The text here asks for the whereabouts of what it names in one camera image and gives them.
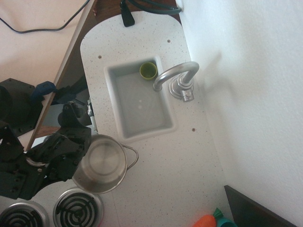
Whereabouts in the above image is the dark green hose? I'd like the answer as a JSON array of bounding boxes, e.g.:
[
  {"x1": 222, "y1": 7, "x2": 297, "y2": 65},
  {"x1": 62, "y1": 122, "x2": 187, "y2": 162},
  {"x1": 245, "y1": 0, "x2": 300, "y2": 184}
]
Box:
[{"x1": 129, "y1": 0, "x2": 182, "y2": 15}]

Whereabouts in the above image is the right stove burner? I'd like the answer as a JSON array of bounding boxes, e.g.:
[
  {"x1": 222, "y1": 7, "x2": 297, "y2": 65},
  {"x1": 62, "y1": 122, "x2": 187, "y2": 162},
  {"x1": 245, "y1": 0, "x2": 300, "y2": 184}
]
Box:
[{"x1": 53, "y1": 188, "x2": 104, "y2": 227}]

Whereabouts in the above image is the silver toy faucet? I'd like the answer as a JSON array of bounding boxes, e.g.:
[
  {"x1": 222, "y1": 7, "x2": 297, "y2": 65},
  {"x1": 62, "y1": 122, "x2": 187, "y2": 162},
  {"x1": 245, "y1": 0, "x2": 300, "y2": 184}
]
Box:
[{"x1": 153, "y1": 61, "x2": 199, "y2": 102}]

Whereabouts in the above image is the stainless steel pot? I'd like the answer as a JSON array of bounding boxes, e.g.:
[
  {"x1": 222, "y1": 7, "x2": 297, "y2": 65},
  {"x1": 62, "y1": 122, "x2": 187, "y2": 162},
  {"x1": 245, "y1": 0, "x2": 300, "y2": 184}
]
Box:
[{"x1": 72, "y1": 135, "x2": 139, "y2": 194}]

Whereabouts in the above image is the green plastic cup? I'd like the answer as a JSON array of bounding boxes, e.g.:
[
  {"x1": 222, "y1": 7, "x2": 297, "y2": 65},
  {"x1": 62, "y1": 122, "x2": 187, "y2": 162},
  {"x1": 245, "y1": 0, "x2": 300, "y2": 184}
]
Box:
[{"x1": 139, "y1": 62, "x2": 158, "y2": 80}]

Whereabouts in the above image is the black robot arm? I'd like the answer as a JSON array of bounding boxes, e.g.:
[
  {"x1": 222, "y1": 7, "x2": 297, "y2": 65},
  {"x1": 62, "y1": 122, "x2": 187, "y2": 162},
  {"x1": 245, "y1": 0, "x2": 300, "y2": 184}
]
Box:
[{"x1": 0, "y1": 104, "x2": 92, "y2": 200}]

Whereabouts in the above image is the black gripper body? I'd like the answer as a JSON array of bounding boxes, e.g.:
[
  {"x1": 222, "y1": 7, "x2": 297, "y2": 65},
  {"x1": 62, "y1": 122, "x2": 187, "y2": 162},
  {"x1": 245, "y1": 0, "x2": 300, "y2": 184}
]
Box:
[{"x1": 26, "y1": 103, "x2": 91, "y2": 182}]

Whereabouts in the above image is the teal plastic cup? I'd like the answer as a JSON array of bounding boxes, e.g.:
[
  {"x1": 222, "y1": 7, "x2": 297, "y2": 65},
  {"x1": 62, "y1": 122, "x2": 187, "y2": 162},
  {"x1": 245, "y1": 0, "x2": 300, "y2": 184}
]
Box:
[{"x1": 216, "y1": 218, "x2": 237, "y2": 227}]

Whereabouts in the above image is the orange toy carrot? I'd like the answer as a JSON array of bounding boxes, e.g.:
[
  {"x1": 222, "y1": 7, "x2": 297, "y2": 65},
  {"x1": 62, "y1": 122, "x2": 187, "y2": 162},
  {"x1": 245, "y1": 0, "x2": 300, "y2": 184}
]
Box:
[{"x1": 193, "y1": 215, "x2": 216, "y2": 227}]

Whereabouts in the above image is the dark wooden board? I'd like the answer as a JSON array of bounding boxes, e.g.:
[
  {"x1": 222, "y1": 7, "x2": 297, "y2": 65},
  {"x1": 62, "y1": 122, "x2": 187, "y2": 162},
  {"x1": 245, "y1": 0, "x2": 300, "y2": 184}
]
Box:
[{"x1": 224, "y1": 185, "x2": 296, "y2": 227}]

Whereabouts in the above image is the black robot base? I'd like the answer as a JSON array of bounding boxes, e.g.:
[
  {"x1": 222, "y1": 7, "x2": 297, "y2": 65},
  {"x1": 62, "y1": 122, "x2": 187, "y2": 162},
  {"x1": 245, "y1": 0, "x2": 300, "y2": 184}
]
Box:
[{"x1": 0, "y1": 78, "x2": 43, "y2": 136}]

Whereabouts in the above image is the left stove burner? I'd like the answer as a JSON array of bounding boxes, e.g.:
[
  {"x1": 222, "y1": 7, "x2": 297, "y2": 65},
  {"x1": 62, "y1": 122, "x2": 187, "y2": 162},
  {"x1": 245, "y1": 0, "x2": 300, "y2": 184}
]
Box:
[{"x1": 0, "y1": 201, "x2": 50, "y2": 227}]

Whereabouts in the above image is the blue cloth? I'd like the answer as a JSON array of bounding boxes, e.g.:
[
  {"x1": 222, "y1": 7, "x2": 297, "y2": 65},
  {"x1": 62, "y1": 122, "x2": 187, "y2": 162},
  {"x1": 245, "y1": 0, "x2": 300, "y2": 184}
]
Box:
[{"x1": 30, "y1": 81, "x2": 57, "y2": 104}]

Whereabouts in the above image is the stove burner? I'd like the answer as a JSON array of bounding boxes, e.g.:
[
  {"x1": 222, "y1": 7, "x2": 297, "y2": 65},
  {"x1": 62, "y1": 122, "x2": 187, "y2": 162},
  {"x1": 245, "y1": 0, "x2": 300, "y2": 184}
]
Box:
[
  {"x1": 0, "y1": 201, "x2": 50, "y2": 227},
  {"x1": 53, "y1": 188, "x2": 104, "y2": 227}
]

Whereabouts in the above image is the black cable on floor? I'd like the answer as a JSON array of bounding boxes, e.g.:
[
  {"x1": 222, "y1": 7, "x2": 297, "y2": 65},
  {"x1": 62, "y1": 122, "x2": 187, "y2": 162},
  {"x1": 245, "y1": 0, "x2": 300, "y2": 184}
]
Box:
[{"x1": 0, "y1": 0, "x2": 91, "y2": 35}]

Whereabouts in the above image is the grey sink basin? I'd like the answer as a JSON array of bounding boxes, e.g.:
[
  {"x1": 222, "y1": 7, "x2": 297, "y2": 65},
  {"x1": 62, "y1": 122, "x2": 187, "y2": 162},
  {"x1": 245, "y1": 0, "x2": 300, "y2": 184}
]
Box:
[{"x1": 104, "y1": 55, "x2": 178, "y2": 142}]

